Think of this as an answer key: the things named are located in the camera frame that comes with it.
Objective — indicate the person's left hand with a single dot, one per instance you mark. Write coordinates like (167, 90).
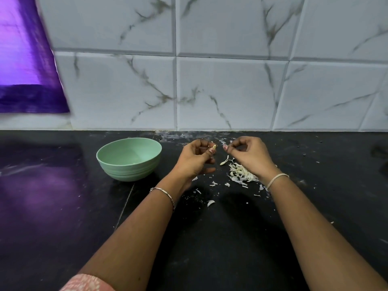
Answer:
(193, 160)

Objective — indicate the person's right hand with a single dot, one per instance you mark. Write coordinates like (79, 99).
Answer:
(251, 155)

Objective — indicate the white garlic bulb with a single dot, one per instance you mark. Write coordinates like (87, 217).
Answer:
(212, 147)

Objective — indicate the mint green bowl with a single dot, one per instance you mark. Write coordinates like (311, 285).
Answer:
(129, 158)

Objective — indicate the person's right forearm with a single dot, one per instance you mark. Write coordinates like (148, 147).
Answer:
(330, 239)

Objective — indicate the person's left forearm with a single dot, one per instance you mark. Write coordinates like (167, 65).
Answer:
(127, 242)

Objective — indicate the pile of white garlic peels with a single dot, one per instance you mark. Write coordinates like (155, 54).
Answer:
(242, 172)

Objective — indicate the small fallen garlic piece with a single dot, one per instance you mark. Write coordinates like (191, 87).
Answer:
(210, 203)

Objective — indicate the pink patterned left sleeve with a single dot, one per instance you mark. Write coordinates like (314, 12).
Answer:
(87, 283)

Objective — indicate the purple cloth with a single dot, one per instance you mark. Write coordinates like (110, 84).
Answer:
(27, 54)

